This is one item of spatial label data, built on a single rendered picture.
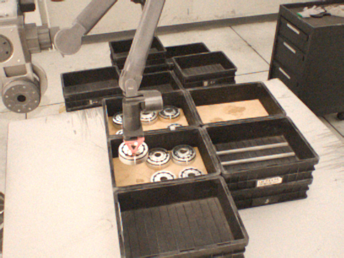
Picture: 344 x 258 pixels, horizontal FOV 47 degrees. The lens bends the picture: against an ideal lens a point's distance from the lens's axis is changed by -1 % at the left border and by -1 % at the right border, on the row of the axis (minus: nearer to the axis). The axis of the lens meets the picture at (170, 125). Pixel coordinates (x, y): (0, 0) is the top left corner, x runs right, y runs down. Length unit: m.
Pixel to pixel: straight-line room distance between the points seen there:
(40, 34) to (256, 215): 1.05
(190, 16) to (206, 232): 3.65
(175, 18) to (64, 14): 1.26
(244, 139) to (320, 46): 1.32
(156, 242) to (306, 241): 0.58
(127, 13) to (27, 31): 3.40
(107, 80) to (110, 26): 1.77
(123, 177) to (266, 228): 0.59
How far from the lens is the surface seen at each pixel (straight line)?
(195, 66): 3.03
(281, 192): 1.68
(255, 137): 1.80
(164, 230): 1.42
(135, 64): 1.24
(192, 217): 1.46
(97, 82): 2.88
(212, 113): 1.94
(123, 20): 4.60
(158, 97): 1.28
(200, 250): 1.25
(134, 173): 1.61
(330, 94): 3.25
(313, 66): 2.99
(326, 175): 1.91
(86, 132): 2.06
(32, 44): 1.22
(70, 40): 1.20
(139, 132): 1.30
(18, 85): 1.55
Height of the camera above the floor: 1.95
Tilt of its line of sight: 37 degrees down
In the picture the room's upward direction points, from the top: straight up
